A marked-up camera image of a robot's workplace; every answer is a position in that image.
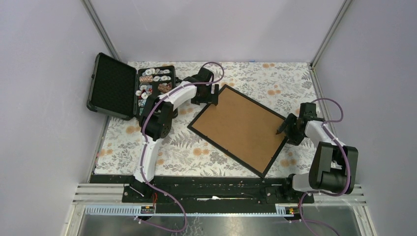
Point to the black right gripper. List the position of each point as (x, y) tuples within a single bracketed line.
[(290, 119)]

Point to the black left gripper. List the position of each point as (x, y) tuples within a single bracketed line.
[(211, 98)]

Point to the black picture frame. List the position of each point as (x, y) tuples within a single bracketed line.
[(228, 153)]

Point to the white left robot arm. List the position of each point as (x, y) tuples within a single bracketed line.
[(157, 116)]

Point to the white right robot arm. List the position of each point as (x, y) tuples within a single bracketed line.
[(333, 168)]

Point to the black poker chip case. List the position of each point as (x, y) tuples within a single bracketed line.
[(120, 90)]

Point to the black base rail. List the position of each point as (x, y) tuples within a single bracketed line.
[(214, 195)]

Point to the right aluminium corner post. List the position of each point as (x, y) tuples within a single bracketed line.
[(332, 29)]

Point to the aluminium corner post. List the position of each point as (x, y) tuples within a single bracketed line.
[(332, 29), (100, 29)]

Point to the left aluminium corner post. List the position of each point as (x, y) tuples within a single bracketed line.
[(100, 29)]

